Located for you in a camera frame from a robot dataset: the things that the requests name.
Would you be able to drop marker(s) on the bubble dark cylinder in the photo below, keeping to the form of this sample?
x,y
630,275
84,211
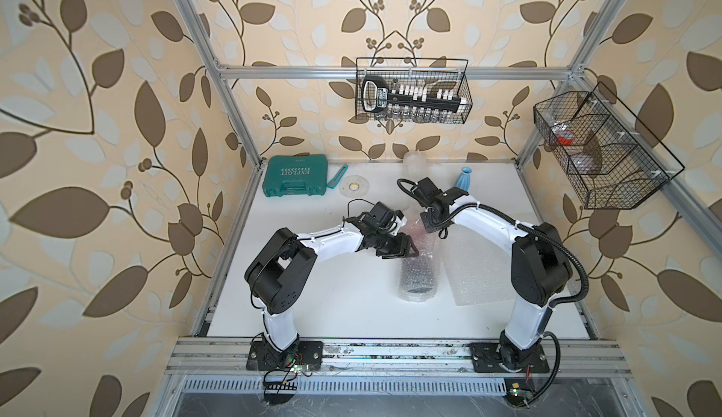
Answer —
x,y
419,275

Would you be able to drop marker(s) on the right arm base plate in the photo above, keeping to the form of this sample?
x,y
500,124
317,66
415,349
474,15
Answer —
x,y
490,357

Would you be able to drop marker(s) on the right black wire basket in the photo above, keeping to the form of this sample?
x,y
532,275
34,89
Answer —
x,y
618,159

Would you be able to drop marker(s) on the silver compact disc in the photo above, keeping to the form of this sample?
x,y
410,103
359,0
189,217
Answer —
x,y
354,186

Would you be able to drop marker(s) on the black socket bit holder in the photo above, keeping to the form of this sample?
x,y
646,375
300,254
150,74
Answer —
x,y
377,95

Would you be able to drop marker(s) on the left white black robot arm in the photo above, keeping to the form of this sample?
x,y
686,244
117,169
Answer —
x,y
279,273

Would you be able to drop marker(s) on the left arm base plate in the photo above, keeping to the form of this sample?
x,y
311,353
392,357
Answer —
x,y
285,356

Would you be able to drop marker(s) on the bubble wrapped clear cylinder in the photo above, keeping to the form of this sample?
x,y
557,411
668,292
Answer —
x,y
415,166

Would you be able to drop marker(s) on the aluminium front rail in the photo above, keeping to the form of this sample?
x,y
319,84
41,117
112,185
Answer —
x,y
383,367

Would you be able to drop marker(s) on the light blue ribbed vase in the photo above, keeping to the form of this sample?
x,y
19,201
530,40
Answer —
x,y
463,180

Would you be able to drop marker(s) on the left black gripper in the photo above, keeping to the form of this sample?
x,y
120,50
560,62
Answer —
x,y
401,249

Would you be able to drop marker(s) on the black wire basket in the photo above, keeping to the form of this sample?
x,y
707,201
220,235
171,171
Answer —
x,y
618,159
435,74

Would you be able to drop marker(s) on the green plastic tool case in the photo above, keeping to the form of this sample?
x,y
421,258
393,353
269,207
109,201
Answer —
x,y
296,175

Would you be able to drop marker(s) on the clear bubble wrap sheet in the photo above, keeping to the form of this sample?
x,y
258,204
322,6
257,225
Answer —
x,y
478,271

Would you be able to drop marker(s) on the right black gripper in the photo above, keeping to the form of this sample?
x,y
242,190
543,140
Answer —
x,y
427,223

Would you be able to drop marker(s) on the back black wire basket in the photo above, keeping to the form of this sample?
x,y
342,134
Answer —
x,y
435,74

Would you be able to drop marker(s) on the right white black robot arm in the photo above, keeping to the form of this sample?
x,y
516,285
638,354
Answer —
x,y
539,267

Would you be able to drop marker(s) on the red item in basket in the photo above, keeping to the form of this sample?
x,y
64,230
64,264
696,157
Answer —
x,y
563,135

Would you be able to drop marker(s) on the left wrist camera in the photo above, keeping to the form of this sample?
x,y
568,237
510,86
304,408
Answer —
x,y
386,220

